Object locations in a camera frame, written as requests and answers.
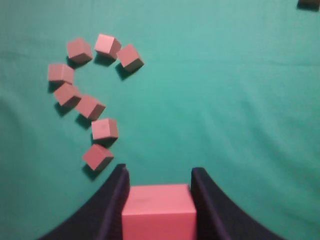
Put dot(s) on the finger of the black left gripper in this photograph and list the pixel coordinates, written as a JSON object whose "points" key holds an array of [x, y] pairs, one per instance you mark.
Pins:
{"points": [[309, 4]]}

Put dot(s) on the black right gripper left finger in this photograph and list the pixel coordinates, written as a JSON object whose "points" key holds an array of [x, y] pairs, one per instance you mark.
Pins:
{"points": [[100, 218]]}

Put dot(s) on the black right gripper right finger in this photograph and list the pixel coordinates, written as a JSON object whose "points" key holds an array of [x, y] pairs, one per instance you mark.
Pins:
{"points": [[218, 217]]}

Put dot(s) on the pink cube row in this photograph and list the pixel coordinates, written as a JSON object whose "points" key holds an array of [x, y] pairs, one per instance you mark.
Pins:
{"points": [[61, 73], [90, 107]]}

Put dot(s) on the pink cube placed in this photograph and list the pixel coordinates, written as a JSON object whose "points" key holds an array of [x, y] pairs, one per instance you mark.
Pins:
{"points": [[79, 51]]}

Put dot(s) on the green cloth backdrop and cover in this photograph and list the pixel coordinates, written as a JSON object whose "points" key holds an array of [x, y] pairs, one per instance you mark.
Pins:
{"points": [[229, 85]]}

